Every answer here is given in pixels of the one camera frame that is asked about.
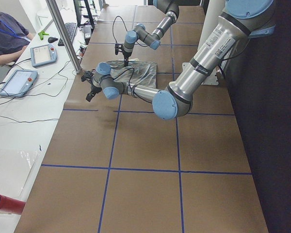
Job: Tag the striped polo shirt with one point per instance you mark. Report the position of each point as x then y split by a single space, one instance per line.
137 72

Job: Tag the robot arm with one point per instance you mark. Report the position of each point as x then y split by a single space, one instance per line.
239 19
153 39

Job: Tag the black computer mouse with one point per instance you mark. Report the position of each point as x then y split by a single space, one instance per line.
52 39

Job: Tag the seated person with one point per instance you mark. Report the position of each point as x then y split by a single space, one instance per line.
14 39

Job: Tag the white camera pole base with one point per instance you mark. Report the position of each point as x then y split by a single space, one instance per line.
215 42

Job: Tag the brown paper table cover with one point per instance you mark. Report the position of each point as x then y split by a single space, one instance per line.
113 166

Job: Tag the green plastic clamp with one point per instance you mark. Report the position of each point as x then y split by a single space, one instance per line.
41 34

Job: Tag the aluminium frame post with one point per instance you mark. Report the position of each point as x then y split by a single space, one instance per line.
57 18

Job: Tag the far teach pendant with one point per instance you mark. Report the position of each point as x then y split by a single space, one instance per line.
43 55

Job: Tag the teach pendant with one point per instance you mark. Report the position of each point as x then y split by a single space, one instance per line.
43 55
19 83

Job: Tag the near teach pendant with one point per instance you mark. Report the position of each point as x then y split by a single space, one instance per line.
19 83

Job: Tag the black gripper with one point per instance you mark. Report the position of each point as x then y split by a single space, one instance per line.
93 89
126 57

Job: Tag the black keyboard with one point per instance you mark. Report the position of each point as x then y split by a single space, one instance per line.
71 29

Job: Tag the red cylinder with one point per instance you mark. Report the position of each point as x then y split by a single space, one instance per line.
11 206

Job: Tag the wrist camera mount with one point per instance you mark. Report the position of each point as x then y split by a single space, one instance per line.
88 76
118 48

